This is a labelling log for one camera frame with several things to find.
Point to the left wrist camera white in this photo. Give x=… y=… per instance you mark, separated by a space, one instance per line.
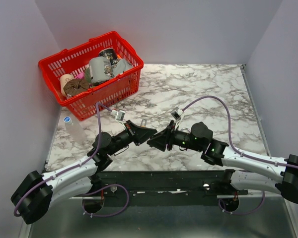
x=118 y=114

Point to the beige cup in basket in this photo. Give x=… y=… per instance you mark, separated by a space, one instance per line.
x=64 y=79

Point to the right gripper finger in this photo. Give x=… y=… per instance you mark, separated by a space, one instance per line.
x=162 y=136
x=157 y=143

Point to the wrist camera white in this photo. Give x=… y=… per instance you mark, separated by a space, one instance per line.
x=177 y=114
x=118 y=114

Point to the clear plastic water bottle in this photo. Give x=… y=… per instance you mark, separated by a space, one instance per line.
x=75 y=130

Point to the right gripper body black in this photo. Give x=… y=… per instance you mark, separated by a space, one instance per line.
x=170 y=139

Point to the grey cloth in basket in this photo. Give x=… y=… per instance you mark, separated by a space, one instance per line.
x=120 y=67

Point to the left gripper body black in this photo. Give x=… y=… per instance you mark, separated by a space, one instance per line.
x=134 y=137

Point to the pink item in basket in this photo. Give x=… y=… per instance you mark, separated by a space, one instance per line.
x=80 y=75

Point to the black can in basket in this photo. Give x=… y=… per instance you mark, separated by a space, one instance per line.
x=110 y=54

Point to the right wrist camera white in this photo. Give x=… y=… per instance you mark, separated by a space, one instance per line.
x=177 y=114

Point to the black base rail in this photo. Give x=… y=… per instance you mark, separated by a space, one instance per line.
x=162 y=188

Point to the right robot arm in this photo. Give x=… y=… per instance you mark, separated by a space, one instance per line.
x=253 y=171

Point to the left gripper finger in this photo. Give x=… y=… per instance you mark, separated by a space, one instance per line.
x=143 y=136
x=136 y=128

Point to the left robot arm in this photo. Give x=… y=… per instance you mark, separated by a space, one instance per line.
x=34 y=196

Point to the red plastic shopping basket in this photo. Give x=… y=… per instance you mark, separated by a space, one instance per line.
x=76 y=60

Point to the grey printed cloth roll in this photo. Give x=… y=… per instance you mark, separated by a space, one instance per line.
x=101 y=70

